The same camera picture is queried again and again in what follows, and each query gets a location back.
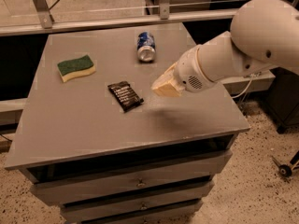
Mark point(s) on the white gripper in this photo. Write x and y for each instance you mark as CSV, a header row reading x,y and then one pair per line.
x,y
188,71

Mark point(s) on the black rxbar chocolate wrapper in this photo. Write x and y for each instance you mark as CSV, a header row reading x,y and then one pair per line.
x,y
125,95

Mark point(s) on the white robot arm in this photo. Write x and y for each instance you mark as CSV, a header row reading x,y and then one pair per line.
x,y
263,33

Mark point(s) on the green and yellow sponge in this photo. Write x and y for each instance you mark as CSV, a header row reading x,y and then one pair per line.
x,y
79,67

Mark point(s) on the blue soda can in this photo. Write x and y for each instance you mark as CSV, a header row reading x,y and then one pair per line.
x,y
146,47

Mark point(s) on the grey drawer cabinet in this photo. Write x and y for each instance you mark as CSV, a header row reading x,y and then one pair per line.
x,y
78,128

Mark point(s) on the middle grey drawer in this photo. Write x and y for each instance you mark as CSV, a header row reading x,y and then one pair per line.
x,y
137,200

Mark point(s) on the grey drawer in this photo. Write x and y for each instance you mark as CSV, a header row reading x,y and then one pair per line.
x,y
137,200
152,214
153,174

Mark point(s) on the black caster wheel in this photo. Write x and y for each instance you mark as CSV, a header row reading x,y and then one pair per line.
x,y
286,170

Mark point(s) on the top grey drawer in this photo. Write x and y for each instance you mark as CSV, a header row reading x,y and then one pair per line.
x,y
153,174

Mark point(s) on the bottom grey drawer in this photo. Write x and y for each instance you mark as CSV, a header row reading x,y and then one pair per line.
x,y
152,214

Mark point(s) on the metal railing frame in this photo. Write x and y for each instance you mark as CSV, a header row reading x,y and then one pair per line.
x,y
30,17

